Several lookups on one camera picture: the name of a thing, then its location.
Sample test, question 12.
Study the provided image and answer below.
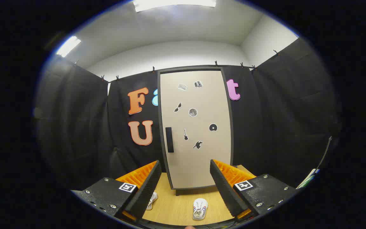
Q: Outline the white striped canvas shoe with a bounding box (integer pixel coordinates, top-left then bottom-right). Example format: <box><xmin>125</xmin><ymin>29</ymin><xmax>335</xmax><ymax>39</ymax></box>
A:
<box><xmin>146</xmin><ymin>192</ymin><xmax>158</xmax><ymax>211</ymax></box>
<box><xmin>193</xmin><ymin>198</ymin><xmax>208</xmax><ymax>221</ymax></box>

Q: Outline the narrow ceiling light strip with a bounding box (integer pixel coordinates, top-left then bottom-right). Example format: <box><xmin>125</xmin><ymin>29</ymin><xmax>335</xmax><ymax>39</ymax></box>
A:
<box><xmin>56</xmin><ymin>36</ymin><xmax>82</xmax><ymax>58</ymax></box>

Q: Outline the black door handle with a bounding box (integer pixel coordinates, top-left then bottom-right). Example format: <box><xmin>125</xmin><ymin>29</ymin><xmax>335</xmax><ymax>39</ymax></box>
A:
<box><xmin>166</xmin><ymin>127</ymin><xmax>174</xmax><ymax>153</ymax></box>

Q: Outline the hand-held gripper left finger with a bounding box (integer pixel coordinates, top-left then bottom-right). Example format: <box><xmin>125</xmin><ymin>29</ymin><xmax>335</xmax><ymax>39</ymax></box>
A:
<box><xmin>72</xmin><ymin>160</ymin><xmax>162</xmax><ymax>223</ymax></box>

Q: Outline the grey shoe cabinet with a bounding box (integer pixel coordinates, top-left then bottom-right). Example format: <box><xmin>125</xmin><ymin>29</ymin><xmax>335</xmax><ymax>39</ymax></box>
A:
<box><xmin>157</xmin><ymin>66</ymin><xmax>234</xmax><ymax>196</ymax></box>

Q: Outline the black backdrop cloth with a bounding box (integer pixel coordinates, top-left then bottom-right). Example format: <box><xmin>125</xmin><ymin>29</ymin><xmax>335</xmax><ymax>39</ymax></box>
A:
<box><xmin>35</xmin><ymin>38</ymin><xmax>342</xmax><ymax>191</ymax></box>

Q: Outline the row of black cloth clips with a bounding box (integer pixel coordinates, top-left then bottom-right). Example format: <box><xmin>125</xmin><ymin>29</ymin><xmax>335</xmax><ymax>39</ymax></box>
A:
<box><xmin>74</xmin><ymin>49</ymin><xmax>279</xmax><ymax>81</ymax></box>

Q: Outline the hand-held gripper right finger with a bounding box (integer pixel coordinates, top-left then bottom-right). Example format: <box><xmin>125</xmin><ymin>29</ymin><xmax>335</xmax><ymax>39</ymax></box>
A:
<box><xmin>210</xmin><ymin>159</ymin><xmax>298</xmax><ymax>223</ymax></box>

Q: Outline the wide ceiling light panel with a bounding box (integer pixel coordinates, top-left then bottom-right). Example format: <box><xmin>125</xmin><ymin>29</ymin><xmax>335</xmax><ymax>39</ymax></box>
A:
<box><xmin>133</xmin><ymin>0</ymin><xmax>217</xmax><ymax>12</ymax></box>

